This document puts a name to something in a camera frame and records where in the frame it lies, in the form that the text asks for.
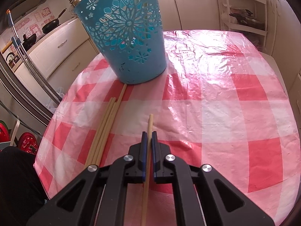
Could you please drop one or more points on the small black pan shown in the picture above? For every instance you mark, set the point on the small black pan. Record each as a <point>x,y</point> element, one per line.
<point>30,41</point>

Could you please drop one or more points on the red white checkered tablecloth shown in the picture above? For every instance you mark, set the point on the red white checkered tablecloth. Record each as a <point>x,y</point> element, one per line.
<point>211,98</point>

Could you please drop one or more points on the dark lidded pot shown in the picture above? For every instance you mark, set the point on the dark lidded pot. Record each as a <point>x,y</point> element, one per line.
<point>249,20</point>

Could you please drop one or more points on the person's dark trouser leg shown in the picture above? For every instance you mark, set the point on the person's dark trouser leg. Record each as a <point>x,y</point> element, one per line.
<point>16,181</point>

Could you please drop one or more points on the red patterned cushion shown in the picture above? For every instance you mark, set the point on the red patterned cushion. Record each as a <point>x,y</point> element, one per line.
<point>3,131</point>
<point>28,143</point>

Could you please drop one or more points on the single bamboo chopstick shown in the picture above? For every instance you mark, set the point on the single bamboo chopstick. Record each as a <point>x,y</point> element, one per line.
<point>150,124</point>

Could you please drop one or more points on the pink wall stickers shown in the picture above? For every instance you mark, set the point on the pink wall stickers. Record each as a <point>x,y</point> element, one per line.
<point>34,26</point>

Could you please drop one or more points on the steel mop pole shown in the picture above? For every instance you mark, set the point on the steel mop pole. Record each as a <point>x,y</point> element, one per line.
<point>35,75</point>

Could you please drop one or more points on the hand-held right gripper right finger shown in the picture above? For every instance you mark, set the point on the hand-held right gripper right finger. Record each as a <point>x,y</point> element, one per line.
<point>155,155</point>

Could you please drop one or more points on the dark stovetop kettle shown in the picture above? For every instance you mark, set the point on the dark stovetop kettle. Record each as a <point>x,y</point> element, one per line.
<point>10,58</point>

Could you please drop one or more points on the white drawer cabinets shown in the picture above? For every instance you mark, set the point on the white drawer cabinets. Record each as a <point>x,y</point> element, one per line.
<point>282,16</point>

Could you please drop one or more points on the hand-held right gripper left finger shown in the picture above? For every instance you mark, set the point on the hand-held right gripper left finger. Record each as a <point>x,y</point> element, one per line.
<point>144,155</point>

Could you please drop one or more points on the white base cabinets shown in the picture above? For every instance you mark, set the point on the white base cabinets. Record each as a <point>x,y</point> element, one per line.
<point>65,47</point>

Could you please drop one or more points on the white storage trolley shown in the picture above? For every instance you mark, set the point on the white storage trolley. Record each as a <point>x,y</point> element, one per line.
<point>261,7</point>

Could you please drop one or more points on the white plastic bag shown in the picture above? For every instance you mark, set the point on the white plastic bag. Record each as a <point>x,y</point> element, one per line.
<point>54,101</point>

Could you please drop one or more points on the pile of wooden chopsticks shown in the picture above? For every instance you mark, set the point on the pile of wooden chopsticks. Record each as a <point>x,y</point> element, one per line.
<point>103,131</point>

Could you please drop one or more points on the steel sliding door frame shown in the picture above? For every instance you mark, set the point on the steel sliding door frame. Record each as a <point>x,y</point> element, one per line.
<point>23,94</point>

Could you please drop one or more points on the blue perforated plastic basket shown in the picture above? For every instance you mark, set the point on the blue perforated plastic basket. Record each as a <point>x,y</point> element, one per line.
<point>141,68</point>

